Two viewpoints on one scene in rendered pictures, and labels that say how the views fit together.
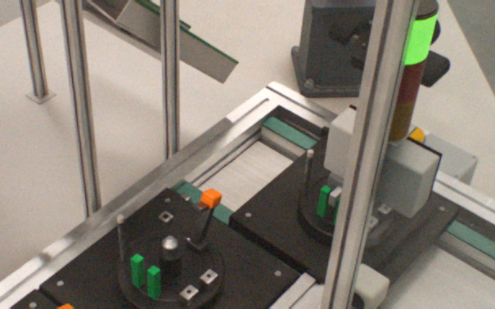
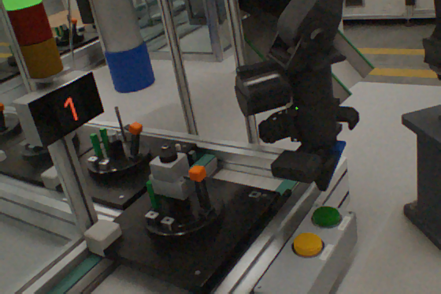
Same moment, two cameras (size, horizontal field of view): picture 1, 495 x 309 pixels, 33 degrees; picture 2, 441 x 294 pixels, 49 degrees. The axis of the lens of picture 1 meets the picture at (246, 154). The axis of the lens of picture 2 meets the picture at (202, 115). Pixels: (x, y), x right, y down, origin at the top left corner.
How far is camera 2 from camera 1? 131 cm
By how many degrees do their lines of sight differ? 76
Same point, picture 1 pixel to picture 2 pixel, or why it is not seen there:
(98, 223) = (168, 135)
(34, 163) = not seen: hidden behind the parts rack
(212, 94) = (368, 167)
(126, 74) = (362, 130)
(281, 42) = not seen: outside the picture
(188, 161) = (231, 148)
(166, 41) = (238, 57)
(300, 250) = (142, 202)
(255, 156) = (270, 184)
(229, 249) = (142, 175)
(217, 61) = not seen: hidden behind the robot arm
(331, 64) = (422, 193)
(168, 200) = (183, 146)
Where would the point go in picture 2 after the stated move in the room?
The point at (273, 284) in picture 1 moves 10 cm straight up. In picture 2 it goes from (112, 197) to (98, 151)
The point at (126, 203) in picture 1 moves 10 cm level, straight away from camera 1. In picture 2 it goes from (185, 138) to (227, 127)
